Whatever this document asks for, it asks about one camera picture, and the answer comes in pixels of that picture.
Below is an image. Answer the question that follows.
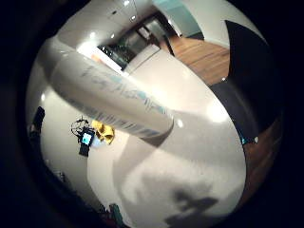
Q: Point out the black cable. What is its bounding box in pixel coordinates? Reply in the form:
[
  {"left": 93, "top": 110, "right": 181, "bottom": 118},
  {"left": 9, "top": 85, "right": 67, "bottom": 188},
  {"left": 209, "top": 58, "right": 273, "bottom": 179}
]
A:
[{"left": 70, "top": 116, "right": 92, "bottom": 139}]

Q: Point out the white cylindrical bottle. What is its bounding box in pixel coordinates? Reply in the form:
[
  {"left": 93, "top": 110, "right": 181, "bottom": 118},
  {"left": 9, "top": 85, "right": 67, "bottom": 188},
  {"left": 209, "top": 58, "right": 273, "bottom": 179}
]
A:
[{"left": 37, "top": 35, "right": 176, "bottom": 141}]

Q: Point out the black phone with lit screen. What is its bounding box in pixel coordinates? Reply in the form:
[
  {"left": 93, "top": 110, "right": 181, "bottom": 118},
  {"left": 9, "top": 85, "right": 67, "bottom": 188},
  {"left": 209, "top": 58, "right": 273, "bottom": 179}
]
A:
[{"left": 78, "top": 127, "right": 96, "bottom": 157}]

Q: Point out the yellow soft toy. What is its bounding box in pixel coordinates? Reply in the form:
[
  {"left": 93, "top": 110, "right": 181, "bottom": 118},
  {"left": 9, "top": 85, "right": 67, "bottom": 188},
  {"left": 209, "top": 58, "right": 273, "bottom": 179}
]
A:
[{"left": 91, "top": 120, "right": 116, "bottom": 145}]

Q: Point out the teal object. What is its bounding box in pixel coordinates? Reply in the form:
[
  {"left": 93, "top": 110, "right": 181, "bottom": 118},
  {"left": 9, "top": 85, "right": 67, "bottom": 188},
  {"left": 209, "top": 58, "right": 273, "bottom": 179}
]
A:
[{"left": 108, "top": 203, "right": 124, "bottom": 226}]

